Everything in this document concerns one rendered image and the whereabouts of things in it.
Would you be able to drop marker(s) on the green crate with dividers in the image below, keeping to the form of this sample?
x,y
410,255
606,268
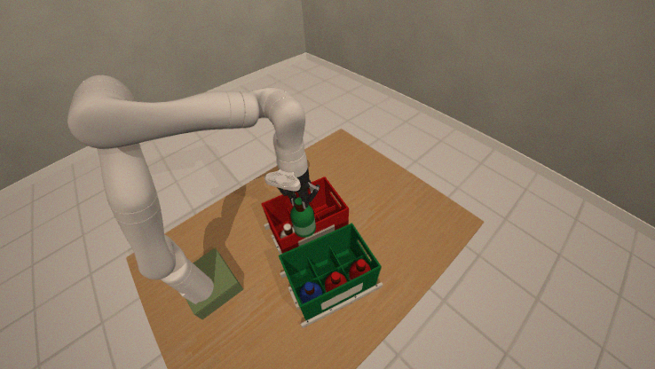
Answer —
x,y
346,251

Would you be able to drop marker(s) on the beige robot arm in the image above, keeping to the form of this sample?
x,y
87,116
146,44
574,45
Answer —
x,y
104,114

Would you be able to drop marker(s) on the blue bottle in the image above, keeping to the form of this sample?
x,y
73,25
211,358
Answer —
x,y
309,291

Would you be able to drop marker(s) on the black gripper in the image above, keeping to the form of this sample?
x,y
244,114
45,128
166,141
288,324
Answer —
x,y
303,191

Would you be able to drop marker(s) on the red crate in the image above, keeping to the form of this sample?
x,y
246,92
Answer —
x,y
329,215

